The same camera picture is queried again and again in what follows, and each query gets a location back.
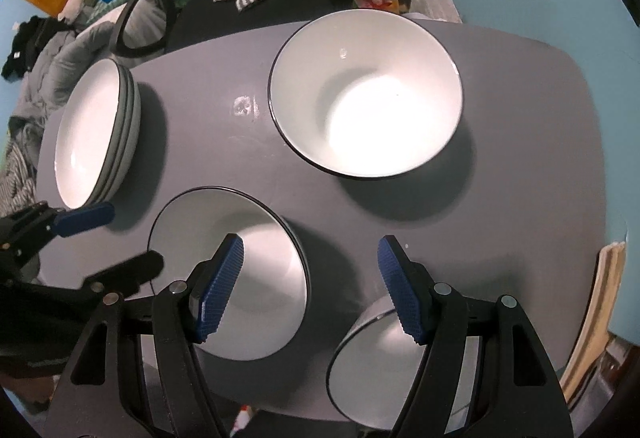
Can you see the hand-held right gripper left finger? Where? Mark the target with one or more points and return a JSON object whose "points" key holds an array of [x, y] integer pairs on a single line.
{"points": [[220, 293]]}

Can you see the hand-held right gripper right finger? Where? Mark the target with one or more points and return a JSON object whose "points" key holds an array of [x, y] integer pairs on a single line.
{"points": [[400, 288]]}

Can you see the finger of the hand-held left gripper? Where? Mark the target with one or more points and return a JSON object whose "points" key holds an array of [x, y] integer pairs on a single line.
{"points": [[130, 270], [85, 218]]}

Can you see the white bowl with dark rim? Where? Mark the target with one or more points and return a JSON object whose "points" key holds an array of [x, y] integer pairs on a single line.
{"points": [[365, 108], [370, 368], [270, 268]]}

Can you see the striped cloth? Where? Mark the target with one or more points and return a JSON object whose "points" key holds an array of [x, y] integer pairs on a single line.
{"points": [[17, 168]]}

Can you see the grey puffy duvet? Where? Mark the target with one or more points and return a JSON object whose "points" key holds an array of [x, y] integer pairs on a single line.
{"points": [[60, 63]]}

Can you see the black clothes pile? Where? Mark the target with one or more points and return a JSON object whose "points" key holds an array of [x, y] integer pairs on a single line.
{"points": [[35, 43]]}

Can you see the cardboard sheets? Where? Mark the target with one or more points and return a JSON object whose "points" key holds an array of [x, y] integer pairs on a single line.
{"points": [[595, 318]]}

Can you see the grey bed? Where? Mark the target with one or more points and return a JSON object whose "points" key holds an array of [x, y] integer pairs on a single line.
{"points": [[142, 23]]}

